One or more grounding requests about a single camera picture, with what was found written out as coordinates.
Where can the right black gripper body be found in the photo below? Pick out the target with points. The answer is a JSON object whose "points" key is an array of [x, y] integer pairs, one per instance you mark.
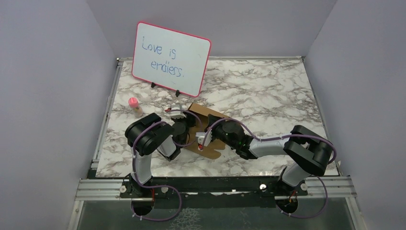
{"points": [[217, 132]]}

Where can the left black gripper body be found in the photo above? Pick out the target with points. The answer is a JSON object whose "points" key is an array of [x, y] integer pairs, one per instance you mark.
{"points": [[187, 121]]}

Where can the brown cardboard box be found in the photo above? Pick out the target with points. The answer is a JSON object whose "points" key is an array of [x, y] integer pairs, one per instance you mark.
{"points": [[212, 150]]}

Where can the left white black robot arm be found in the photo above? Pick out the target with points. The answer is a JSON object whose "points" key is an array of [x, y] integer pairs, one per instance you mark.
{"points": [[151, 133]]}

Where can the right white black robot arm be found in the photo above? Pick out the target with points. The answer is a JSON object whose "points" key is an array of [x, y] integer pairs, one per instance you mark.
{"points": [[310, 152]]}

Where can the pink capped small bottle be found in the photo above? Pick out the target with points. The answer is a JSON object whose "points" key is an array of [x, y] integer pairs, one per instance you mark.
{"points": [[135, 106]]}

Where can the pink framed whiteboard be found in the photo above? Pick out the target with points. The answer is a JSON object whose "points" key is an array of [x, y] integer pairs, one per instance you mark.
{"points": [[171, 59]]}

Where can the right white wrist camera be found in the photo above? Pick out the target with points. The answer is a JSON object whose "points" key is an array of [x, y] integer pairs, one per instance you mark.
{"points": [[202, 140]]}

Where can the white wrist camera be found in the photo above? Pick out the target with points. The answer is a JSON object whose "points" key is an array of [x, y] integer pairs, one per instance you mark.
{"points": [[202, 140], [175, 112]]}

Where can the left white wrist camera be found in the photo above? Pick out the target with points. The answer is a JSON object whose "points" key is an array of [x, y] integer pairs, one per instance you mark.
{"points": [[175, 112]]}

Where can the aluminium front frame rail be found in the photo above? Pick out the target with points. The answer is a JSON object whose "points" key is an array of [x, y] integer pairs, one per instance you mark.
{"points": [[109, 190]]}

